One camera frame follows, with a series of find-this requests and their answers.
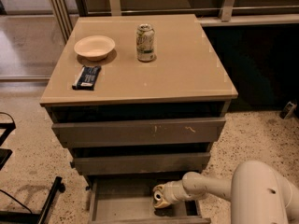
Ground dark blue snack packet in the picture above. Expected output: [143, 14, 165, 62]
[72, 66, 101, 91]

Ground grey drawer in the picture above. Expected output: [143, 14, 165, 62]
[88, 173, 211, 224]
[72, 152, 210, 175]
[52, 118, 225, 148]

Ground middle grey drawer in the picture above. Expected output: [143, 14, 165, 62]
[72, 152, 210, 175]

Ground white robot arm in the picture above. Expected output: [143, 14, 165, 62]
[153, 161, 299, 224]

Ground bottom grey drawer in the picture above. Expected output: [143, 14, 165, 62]
[88, 173, 211, 224]

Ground orange soda can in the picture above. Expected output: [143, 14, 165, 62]
[154, 191, 164, 203]

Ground black metal stand base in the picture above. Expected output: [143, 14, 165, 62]
[0, 175, 66, 224]

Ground white paper bowl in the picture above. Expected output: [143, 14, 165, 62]
[74, 35, 116, 62]

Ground small grey floor bracket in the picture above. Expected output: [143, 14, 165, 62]
[279, 100, 297, 119]

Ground black chair frame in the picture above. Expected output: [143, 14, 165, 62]
[0, 112, 16, 170]

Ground green white soda can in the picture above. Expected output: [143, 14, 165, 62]
[136, 23, 155, 62]

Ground top grey drawer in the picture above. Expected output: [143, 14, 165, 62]
[52, 118, 225, 148]

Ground metal window rail frame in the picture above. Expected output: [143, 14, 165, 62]
[50, 0, 299, 39]

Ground grey drawer cabinet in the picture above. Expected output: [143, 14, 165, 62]
[39, 14, 239, 224]

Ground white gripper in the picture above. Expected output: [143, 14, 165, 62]
[153, 180, 187, 209]

